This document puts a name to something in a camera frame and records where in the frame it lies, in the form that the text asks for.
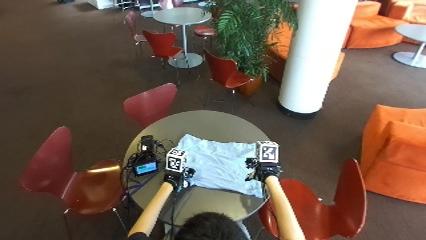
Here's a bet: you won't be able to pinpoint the person's right hand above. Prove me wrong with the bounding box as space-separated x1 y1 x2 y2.
245 157 283 183

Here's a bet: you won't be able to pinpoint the person's left hand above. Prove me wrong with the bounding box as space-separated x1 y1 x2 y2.
162 166 197 193

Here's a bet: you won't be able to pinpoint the white t-shirt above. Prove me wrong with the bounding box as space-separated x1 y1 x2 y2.
175 133 267 199

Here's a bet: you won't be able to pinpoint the white marker cube left glove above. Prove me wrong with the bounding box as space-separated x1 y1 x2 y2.
165 148 187 174

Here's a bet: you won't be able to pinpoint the white marker cube glove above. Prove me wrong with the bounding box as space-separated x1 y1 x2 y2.
165 148 187 174
255 140 280 164

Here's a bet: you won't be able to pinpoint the white marker cube right glove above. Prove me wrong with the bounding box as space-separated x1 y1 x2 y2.
255 140 280 164

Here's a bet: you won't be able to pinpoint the black device with blue screen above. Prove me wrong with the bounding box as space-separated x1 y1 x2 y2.
131 159 161 177

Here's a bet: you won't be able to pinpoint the red chair with orange seat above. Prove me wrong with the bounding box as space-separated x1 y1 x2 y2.
257 157 368 240

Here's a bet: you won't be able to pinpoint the red plywood chair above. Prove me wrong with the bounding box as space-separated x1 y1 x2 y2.
122 82 178 128

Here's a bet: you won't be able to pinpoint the orange planter pot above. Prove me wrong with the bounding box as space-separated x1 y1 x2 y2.
234 74 266 98

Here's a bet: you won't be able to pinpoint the large dark red chair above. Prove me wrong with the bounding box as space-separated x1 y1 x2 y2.
18 125 129 232

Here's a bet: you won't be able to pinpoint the red chair metal legs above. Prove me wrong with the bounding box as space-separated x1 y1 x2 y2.
202 48 255 103
141 29 185 69

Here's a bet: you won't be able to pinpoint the orange armchair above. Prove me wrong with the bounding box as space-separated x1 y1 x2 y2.
359 103 426 205

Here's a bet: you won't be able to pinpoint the orange bench sofa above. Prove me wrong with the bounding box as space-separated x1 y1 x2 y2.
265 21 347 83

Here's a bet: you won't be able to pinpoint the white round pillar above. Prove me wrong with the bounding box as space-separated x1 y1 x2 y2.
275 0 359 121

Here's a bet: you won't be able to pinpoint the green potted palm plant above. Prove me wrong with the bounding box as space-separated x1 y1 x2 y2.
203 0 299 82

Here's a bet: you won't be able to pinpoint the red round stool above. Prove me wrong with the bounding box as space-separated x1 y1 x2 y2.
193 25 219 51

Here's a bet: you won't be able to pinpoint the pale red chair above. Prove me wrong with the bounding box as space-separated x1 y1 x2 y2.
122 10 149 48

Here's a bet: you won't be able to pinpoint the small grey round table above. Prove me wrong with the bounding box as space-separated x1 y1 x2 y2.
139 0 162 19

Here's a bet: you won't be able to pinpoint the orange lounge sofa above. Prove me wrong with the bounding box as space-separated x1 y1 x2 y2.
342 0 426 50

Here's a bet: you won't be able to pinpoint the white cabinet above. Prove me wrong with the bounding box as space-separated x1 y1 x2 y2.
85 0 117 11

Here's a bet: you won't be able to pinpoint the blue strap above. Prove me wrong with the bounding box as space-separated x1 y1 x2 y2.
126 173 157 198

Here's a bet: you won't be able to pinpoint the black camera device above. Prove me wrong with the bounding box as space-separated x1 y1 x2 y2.
139 134 157 154

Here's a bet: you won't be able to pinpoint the black cable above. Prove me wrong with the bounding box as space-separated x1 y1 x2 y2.
119 138 175 204

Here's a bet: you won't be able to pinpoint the grey round pedestal table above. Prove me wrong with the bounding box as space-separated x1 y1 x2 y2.
151 6 213 70

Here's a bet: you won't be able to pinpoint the white round pedestal table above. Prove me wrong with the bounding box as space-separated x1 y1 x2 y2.
391 23 426 70

